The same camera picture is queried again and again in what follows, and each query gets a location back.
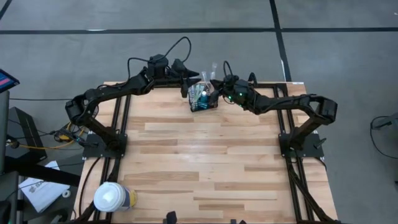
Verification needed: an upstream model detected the yellow cable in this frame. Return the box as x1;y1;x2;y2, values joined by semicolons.
7;122;86;151

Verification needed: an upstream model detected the white paper sheet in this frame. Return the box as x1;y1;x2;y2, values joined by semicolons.
18;160;71;214

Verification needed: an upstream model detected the black wire basket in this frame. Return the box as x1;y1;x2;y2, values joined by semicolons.
188;82;218;113

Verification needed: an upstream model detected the paper cup with white lid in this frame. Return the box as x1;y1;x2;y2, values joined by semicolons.
93;182;138;213

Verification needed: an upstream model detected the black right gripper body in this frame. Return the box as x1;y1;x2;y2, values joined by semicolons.
221;80;259;111

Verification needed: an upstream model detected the tablet screen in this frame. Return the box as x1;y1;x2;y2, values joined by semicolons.
0;68;21;93

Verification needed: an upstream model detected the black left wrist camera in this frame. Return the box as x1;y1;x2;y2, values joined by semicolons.
147;54;169;78

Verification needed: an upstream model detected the black cable bundle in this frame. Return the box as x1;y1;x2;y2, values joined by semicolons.
52;123;94;147

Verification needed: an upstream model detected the green toothbrush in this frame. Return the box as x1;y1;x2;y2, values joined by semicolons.
190;85;200;105

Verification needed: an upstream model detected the black aluminium table frame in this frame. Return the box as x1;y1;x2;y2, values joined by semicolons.
74;72;343;224

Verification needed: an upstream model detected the black floor cable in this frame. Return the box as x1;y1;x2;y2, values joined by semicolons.
9;98;74;102
369;113;398;159

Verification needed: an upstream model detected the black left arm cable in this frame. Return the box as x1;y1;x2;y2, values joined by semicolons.
126;36;192;82

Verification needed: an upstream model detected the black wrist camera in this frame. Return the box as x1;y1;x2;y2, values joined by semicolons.
147;54;169;78
224;73;240;90

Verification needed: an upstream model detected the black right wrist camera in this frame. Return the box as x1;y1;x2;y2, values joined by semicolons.
224;73;240;90

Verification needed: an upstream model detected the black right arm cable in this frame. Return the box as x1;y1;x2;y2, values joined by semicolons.
222;60;234;77

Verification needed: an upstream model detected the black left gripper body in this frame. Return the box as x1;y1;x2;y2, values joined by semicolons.
149;66;189;89

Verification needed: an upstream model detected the red orange toothbrush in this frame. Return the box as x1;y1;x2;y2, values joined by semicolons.
200;70;210;93

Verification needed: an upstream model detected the black stand leg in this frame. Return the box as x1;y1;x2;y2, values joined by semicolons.
4;155;81;187

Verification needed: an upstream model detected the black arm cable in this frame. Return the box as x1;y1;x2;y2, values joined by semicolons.
126;36;192;82
222;60;234;77

